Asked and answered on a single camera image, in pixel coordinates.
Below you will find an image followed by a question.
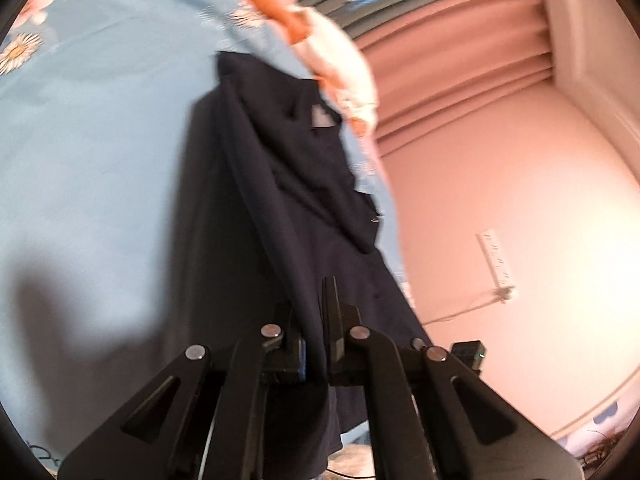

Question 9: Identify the white power strip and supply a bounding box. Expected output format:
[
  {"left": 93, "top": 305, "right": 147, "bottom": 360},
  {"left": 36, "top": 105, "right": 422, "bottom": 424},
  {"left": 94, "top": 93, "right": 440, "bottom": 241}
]
[{"left": 475, "top": 229, "right": 516, "bottom": 303}]

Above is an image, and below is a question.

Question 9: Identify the white door frame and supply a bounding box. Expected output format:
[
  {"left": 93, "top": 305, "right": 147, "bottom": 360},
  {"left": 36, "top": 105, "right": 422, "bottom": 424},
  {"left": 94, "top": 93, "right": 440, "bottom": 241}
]
[{"left": 537, "top": 0, "right": 640, "bottom": 171}]

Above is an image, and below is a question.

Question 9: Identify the floral printed cloth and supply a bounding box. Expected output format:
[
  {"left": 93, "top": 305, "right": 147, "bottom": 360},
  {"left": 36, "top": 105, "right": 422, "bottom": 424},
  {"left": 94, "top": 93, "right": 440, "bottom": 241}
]
[{"left": 555, "top": 400, "right": 631, "bottom": 466}]

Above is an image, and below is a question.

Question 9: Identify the white goose plush toy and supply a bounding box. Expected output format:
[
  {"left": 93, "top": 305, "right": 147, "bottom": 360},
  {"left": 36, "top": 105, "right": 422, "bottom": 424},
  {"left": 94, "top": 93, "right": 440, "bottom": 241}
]
[{"left": 237, "top": 0, "right": 381, "bottom": 136}]

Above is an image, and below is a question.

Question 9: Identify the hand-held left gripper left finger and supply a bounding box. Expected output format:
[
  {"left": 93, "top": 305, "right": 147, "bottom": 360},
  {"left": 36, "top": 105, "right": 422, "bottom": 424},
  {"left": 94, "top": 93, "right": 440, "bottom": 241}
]
[{"left": 59, "top": 305, "right": 307, "bottom": 480}]

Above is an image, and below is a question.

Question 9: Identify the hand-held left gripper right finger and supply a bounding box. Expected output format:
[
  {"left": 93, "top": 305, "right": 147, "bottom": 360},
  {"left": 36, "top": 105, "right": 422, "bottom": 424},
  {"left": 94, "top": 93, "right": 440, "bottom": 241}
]
[{"left": 322, "top": 276, "right": 586, "bottom": 480}]

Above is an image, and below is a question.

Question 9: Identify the navy zip jacket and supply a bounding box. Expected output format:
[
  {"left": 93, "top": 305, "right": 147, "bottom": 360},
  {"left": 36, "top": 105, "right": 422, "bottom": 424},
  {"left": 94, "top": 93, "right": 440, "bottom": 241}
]
[{"left": 177, "top": 51, "right": 433, "bottom": 480}]

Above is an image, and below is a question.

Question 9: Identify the pink curtain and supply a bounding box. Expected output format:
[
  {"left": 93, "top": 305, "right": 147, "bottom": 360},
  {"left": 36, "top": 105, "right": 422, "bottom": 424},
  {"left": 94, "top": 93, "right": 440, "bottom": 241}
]
[{"left": 350, "top": 0, "right": 556, "bottom": 161}]

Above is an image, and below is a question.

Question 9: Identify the black charger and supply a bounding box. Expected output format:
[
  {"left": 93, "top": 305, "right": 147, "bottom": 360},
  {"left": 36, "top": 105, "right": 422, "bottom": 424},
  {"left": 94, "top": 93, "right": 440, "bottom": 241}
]
[{"left": 450, "top": 341, "right": 487, "bottom": 373}]

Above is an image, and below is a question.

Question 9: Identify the blue floral blanket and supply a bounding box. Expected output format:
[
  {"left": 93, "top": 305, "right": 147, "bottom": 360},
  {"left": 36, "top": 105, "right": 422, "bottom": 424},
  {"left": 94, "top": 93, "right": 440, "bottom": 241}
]
[{"left": 0, "top": 0, "right": 416, "bottom": 466}]

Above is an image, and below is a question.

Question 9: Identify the teal curtain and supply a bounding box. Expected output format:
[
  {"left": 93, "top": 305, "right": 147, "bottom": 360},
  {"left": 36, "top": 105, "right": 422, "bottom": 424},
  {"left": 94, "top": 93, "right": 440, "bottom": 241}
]
[{"left": 295, "top": 0, "right": 541, "bottom": 41}]

